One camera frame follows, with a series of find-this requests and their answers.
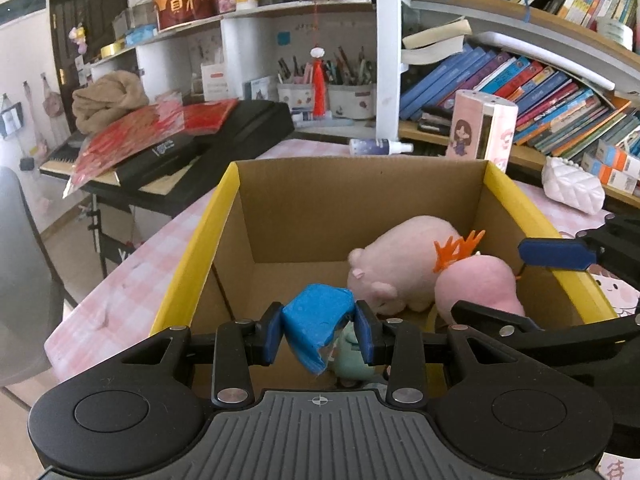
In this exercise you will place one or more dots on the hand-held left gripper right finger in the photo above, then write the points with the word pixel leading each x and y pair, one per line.
pixel 364 332

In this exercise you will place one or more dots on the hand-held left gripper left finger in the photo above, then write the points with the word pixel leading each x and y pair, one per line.
pixel 274 332

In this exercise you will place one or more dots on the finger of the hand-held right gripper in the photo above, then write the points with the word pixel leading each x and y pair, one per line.
pixel 490 316
pixel 550 254

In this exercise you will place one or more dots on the mint green correction tape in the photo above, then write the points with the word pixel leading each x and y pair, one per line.
pixel 350 355

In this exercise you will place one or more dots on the pink chick plush toy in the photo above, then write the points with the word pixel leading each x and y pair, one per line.
pixel 475 280

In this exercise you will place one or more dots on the blue eraser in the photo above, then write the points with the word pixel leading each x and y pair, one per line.
pixel 315 317

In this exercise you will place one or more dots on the pink pig plush toy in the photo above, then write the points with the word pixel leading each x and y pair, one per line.
pixel 400 260

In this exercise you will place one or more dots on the yellow cardboard box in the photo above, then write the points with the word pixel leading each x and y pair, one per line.
pixel 300 210

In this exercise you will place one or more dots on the white quilted pouch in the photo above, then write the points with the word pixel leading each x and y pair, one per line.
pixel 572 185

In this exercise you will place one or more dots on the orange and white box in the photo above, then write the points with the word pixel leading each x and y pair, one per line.
pixel 617 156
pixel 605 176

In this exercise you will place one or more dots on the pink cartoon girl container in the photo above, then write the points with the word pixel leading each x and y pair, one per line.
pixel 480 127

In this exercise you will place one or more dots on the pink checkered tablecloth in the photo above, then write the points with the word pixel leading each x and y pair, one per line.
pixel 125 280

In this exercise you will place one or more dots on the row of colourful books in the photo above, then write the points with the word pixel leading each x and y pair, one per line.
pixel 525 95

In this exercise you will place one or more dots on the purple spray bottle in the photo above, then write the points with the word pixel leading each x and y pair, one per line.
pixel 380 147

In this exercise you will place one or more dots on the black keyboard stand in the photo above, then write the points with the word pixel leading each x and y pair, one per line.
pixel 107 240

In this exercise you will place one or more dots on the black electronic keyboard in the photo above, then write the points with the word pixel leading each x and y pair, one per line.
pixel 245 130

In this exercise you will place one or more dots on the red envelope packet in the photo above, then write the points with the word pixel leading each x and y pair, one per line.
pixel 210 116

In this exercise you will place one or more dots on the large patterned pen holder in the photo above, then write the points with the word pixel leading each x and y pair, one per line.
pixel 352 102

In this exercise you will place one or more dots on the white tape roll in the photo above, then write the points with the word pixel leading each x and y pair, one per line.
pixel 614 32

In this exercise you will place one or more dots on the small patterned pen holder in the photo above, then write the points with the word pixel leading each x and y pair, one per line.
pixel 295 96

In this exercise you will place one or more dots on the red paper decorations packet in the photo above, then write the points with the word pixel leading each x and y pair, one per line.
pixel 125 145

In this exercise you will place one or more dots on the red tassel ornament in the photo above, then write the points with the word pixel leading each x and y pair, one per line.
pixel 319 85

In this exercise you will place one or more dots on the white bookshelf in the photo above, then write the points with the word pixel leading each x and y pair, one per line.
pixel 387 60

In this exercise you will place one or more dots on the white box red label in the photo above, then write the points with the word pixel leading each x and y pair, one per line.
pixel 215 82

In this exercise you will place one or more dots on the beige cloth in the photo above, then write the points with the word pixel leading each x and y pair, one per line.
pixel 107 100

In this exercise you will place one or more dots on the gold ribbon roll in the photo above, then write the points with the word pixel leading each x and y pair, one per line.
pixel 112 50

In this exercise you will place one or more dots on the light blue box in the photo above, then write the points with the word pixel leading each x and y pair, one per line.
pixel 141 35

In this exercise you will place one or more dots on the pink toy on door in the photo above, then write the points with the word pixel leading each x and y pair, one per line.
pixel 77 40

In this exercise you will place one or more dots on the black door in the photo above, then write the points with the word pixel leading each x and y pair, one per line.
pixel 85 5

